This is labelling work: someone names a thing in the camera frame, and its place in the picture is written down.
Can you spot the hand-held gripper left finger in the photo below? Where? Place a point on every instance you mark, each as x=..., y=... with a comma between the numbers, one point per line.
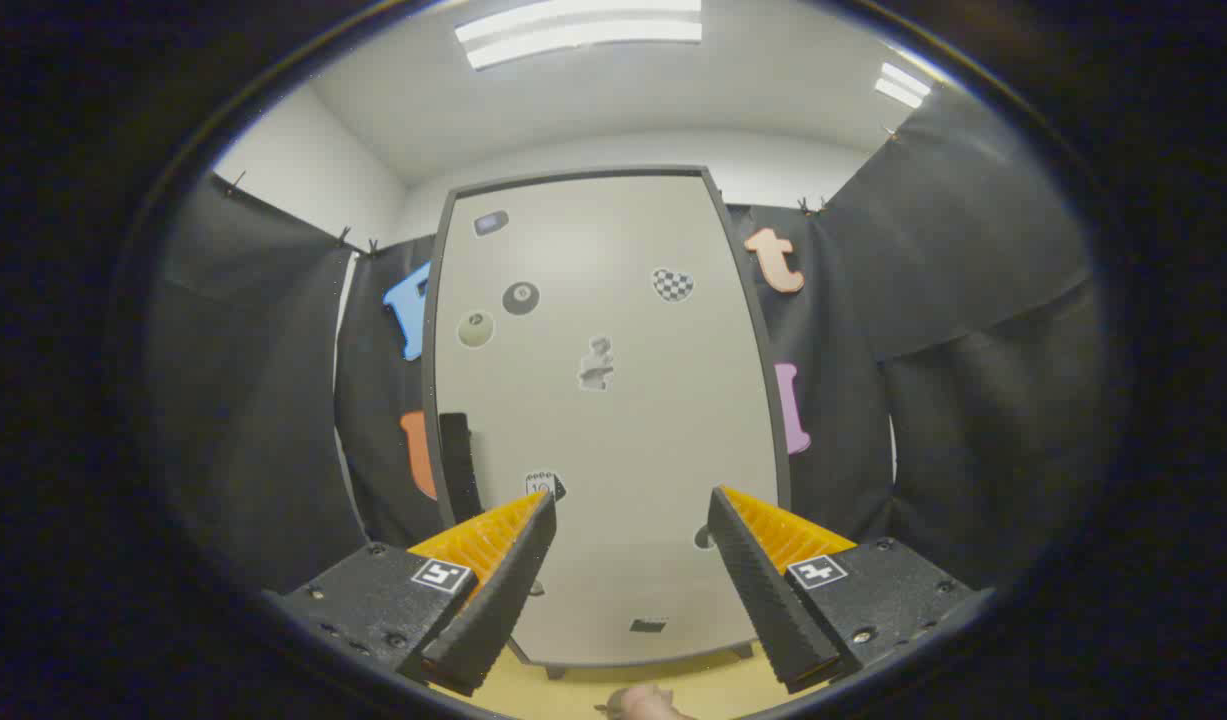
x=503, y=590

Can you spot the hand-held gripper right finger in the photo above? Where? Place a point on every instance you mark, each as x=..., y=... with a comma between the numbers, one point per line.
x=763, y=590

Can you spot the white shoe cabinet door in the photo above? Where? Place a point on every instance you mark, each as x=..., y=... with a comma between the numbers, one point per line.
x=613, y=430

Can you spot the grey shoe cabinet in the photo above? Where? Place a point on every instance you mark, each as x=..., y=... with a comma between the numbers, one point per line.
x=429, y=330

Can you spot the black backdrop cloth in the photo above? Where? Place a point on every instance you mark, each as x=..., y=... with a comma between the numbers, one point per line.
x=973, y=300

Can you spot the small ceiling light panel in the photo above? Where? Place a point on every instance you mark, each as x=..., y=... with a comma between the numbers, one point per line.
x=903, y=85

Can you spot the long ceiling light panel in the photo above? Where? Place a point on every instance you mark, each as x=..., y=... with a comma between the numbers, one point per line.
x=583, y=32

